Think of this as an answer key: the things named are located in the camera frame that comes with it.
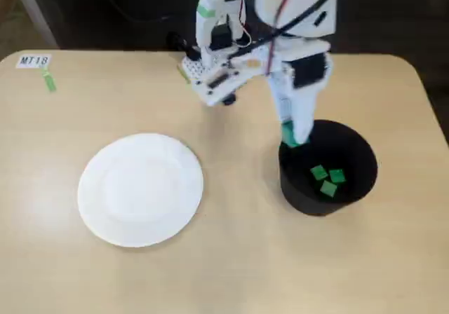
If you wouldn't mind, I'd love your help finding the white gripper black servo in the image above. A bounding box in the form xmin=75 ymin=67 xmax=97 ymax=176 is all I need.
xmin=267 ymin=50 xmax=334 ymax=144

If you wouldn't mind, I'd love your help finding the green cube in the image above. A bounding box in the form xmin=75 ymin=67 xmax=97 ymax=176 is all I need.
xmin=309 ymin=165 xmax=330 ymax=182
xmin=281 ymin=120 xmax=311 ymax=149
xmin=319 ymin=180 xmax=338 ymax=197
xmin=328 ymin=168 xmax=347 ymax=184

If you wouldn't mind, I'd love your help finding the thin black cable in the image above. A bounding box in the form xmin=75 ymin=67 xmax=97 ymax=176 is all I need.
xmin=97 ymin=0 xmax=171 ymax=23

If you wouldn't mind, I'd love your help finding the white paper plate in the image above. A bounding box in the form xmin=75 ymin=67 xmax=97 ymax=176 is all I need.
xmin=76 ymin=132 xmax=205 ymax=248

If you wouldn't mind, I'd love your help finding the green tape strip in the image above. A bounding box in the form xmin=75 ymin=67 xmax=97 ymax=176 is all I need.
xmin=40 ymin=65 xmax=58 ymax=93

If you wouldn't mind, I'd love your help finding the white wrist camera board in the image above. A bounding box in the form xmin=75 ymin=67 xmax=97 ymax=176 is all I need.
xmin=191 ymin=60 xmax=272 ymax=108

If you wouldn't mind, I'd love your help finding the white metal post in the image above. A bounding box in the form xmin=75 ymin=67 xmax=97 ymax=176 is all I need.
xmin=9 ymin=0 xmax=60 ymax=49

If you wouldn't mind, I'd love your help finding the white MT18 label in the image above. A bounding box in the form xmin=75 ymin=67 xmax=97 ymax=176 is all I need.
xmin=15 ymin=54 xmax=52 ymax=69

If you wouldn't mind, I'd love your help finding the black pot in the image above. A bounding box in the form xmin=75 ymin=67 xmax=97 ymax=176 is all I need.
xmin=278 ymin=119 xmax=379 ymax=217

